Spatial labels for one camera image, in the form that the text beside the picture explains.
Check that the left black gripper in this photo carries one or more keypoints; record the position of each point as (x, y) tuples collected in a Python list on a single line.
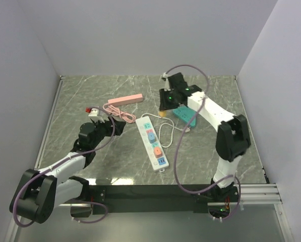
[(119, 126)]

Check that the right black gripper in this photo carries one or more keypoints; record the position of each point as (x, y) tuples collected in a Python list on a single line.
[(164, 105)]

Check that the orange charger plug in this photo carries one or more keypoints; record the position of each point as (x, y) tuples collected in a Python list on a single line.
[(162, 113)]

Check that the teal triangular socket adapter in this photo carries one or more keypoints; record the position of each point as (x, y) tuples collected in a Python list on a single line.
[(184, 113)]

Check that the blue charger plug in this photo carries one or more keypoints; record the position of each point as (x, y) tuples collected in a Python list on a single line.
[(151, 138)]

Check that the pink charger plug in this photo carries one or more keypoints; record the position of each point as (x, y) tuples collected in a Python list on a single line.
[(157, 152)]

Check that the white multicolour power strip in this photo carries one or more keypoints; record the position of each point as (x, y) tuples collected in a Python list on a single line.
[(145, 126)]

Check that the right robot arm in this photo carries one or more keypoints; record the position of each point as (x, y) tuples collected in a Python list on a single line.
[(233, 138)]

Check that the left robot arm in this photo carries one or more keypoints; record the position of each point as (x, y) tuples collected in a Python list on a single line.
[(40, 191)]

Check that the pink power strip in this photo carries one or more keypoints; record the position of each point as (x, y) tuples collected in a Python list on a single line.
[(126, 100)]

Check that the black base bar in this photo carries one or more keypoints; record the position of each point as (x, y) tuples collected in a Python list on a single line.
[(148, 198)]

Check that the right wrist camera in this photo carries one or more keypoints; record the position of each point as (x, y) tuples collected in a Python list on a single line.
[(164, 77)]

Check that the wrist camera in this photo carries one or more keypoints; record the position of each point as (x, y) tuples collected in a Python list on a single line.
[(164, 77), (95, 115)]

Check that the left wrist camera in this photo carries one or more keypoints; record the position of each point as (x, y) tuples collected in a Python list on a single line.
[(95, 115)]

